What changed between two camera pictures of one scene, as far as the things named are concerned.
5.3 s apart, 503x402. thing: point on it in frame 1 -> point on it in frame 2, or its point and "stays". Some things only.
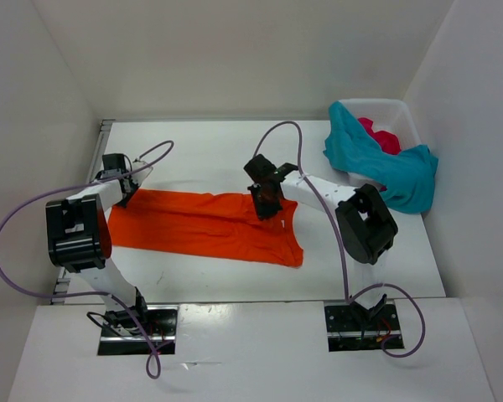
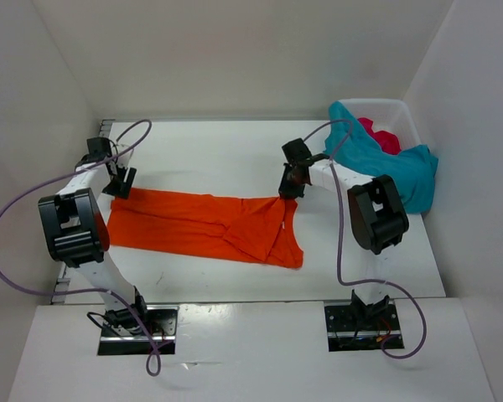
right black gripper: (263, 212) -> (286, 190)
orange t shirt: (217, 225) stays
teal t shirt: (407, 174) stays
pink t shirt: (382, 132) stays
